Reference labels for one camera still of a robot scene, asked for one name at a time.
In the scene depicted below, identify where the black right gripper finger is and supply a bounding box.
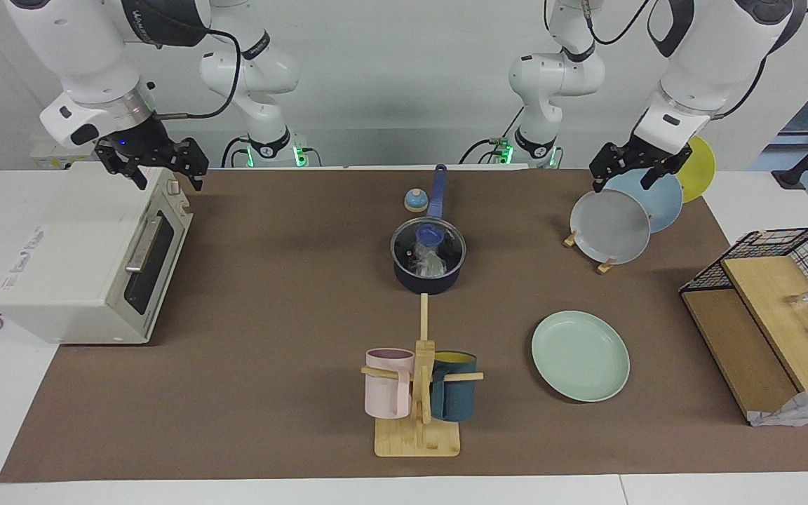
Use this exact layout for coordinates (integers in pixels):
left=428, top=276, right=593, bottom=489
left=95, top=142, right=149, bottom=191
left=168, top=137, right=209, bottom=192

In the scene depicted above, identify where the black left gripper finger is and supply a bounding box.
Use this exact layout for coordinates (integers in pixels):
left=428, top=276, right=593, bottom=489
left=589, top=143, right=626, bottom=194
left=640, top=155, right=693, bottom=191

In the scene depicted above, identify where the glass lid with blue knob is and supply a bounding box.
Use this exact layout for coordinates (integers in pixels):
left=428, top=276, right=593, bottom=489
left=390, top=217, right=467, bottom=279

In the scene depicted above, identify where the translucent vermicelli bundle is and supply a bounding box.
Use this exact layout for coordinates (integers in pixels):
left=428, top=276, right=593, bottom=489
left=408, top=245, right=448, bottom=278

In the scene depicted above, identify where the light blue plate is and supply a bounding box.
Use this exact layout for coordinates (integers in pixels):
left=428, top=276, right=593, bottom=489
left=604, top=170, right=685, bottom=234

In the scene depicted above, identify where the yellow plate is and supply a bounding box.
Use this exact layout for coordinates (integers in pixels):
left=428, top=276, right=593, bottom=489
left=675, top=135, right=717, bottom=205

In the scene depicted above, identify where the grey plate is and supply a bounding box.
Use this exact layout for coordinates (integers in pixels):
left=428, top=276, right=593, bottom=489
left=570, top=189, right=652, bottom=266

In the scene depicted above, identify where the wooden plate rack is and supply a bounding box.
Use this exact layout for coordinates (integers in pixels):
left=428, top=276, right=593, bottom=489
left=563, top=216, right=619, bottom=275

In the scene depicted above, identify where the light green plate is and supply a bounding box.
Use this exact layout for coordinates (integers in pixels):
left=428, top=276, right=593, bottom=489
left=532, top=311, right=631, bottom=403

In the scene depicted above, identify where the beige toaster oven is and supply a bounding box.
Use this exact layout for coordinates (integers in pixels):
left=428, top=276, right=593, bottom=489
left=0, top=161, right=194, bottom=346

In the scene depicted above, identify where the light wooden cutting board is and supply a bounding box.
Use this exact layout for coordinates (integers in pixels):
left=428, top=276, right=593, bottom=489
left=720, top=255, right=808, bottom=393

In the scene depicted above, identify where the brown table mat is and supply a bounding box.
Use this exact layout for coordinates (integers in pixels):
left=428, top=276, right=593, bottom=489
left=0, top=167, right=808, bottom=484

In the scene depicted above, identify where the brown wooden board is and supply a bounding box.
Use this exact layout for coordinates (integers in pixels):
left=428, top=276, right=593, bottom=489
left=681, top=288, right=801, bottom=422

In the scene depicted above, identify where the dark teal mug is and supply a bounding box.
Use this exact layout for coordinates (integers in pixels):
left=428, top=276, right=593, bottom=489
left=430, top=350, right=478, bottom=423

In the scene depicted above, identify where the grey patterned cloth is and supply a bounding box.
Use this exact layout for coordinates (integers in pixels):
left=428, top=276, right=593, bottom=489
left=748, top=382, right=808, bottom=428

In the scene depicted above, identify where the pink mug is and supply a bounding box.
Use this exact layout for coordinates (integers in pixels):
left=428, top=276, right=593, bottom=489
left=364, top=347, right=416, bottom=421

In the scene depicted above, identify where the wooden mug tree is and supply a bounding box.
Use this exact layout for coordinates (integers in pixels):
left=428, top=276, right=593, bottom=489
left=361, top=293, right=485, bottom=459

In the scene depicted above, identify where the black base cable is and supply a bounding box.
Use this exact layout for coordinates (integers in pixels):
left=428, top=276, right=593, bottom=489
left=220, top=136, right=254, bottom=170
left=459, top=105, right=525, bottom=166

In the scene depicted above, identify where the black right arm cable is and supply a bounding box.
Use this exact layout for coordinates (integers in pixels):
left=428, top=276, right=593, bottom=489
left=155, top=28, right=244, bottom=121

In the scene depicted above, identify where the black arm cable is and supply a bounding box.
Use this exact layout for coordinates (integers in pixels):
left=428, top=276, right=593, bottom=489
left=155, top=28, right=244, bottom=121
left=709, top=56, right=769, bottom=122

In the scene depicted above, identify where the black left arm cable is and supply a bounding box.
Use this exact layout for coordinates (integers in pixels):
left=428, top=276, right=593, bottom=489
left=709, top=56, right=769, bottom=122

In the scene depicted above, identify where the black wire basket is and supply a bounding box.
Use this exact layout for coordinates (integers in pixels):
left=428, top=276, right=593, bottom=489
left=679, top=227, right=808, bottom=330

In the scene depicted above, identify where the dark pot with blue handle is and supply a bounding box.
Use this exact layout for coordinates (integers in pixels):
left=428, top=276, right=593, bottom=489
left=390, top=164, right=467, bottom=295

